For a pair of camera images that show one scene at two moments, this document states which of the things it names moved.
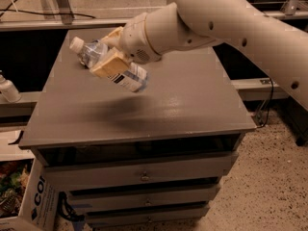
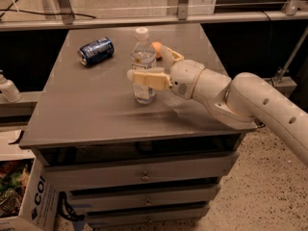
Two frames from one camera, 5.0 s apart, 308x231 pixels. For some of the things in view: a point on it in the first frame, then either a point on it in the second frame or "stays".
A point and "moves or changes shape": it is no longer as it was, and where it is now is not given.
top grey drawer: [97, 175] stays
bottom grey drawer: [145, 218] stays
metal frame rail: [291, 10] stays
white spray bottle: [9, 90] stays
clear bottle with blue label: [135, 77] moves or changes shape
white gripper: [135, 39] -> [185, 77]
